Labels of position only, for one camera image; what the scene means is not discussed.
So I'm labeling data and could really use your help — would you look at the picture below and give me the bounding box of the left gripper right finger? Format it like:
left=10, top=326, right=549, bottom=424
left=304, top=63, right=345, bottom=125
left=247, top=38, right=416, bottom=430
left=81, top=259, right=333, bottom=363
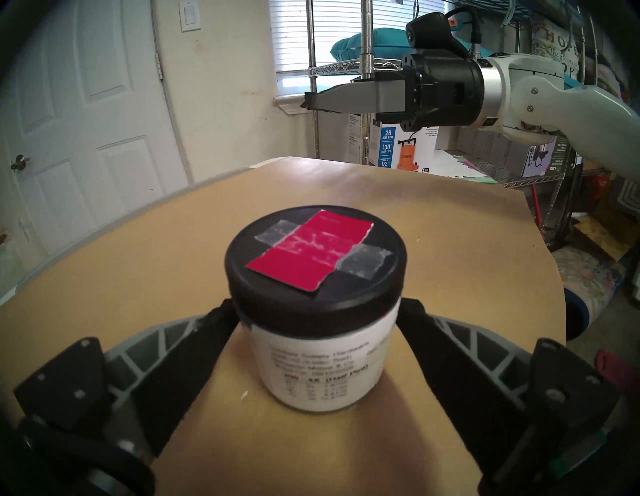
left=399, top=297, right=622, bottom=482

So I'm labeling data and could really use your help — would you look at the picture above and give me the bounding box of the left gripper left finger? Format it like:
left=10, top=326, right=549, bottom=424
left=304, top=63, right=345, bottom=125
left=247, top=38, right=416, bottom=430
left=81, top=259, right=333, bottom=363
left=14, top=298, right=242, bottom=458

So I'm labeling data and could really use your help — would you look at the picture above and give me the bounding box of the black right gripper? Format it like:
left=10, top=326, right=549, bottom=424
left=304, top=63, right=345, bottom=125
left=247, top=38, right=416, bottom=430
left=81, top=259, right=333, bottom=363
left=300, top=47, right=483, bottom=128

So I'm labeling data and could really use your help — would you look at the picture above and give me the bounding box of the white paint jar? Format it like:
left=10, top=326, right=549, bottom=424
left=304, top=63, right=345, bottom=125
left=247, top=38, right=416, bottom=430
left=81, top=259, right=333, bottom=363
left=240, top=300, right=401, bottom=413

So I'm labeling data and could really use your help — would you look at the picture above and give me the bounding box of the black jar lid red tape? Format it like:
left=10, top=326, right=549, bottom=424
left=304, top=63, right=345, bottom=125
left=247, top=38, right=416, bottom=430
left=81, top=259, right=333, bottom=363
left=224, top=205, right=407, bottom=326

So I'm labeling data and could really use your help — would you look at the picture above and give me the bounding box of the teal tufted cushion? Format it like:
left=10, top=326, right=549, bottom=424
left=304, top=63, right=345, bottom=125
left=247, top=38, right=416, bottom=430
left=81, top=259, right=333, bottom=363
left=330, top=27, right=416, bottom=61

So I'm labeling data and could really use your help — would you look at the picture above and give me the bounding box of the utility pump box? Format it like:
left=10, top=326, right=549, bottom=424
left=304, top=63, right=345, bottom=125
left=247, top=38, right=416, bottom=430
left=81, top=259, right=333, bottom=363
left=367, top=120, right=441, bottom=173

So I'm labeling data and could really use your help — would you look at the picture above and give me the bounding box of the white window blind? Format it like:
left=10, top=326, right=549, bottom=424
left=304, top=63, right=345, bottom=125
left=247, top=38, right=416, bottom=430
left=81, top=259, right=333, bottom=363
left=270, top=0, right=451, bottom=76

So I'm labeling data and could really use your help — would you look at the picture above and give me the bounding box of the white zigzag edged paper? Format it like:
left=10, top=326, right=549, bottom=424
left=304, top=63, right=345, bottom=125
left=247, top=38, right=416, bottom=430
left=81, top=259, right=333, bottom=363
left=430, top=150, right=496, bottom=183

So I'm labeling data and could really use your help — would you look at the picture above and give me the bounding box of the white panel door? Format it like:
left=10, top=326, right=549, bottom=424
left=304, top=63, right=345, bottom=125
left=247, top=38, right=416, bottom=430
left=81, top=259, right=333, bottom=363
left=0, top=0, right=193, bottom=301

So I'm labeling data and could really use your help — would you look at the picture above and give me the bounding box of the chrome wire shelf rack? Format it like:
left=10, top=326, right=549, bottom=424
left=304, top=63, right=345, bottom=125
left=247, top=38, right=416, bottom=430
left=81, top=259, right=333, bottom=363
left=305, top=0, right=640, bottom=251

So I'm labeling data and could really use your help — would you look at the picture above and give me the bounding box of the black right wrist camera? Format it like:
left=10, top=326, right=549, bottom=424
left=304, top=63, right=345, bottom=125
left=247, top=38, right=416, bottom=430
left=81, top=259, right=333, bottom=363
left=406, top=12, right=471, bottom=58

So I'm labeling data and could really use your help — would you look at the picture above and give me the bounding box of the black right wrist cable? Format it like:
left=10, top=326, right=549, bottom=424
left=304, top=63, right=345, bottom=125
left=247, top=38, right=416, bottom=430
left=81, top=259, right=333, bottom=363
left=445, top=6, right=483, bottom=57

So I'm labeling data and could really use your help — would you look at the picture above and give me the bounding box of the white light switch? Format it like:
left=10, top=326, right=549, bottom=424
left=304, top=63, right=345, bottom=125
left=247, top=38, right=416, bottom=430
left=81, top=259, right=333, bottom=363
left=179, top=0, right=202, bottom=33

